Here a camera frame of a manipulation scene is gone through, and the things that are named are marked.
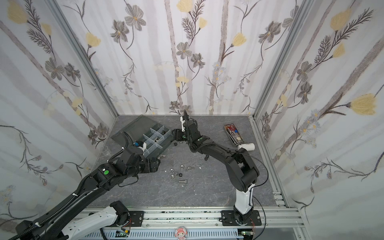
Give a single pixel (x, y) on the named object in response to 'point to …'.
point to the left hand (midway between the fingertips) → (151, 159)
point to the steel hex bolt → (185, 181)
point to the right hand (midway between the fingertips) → (172, 126)
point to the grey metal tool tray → (234, 134)
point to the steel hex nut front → (172, 176)
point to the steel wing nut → (189, 168)
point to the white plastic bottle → (248, 146)
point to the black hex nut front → (180, 175)
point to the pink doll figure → (181, 233)
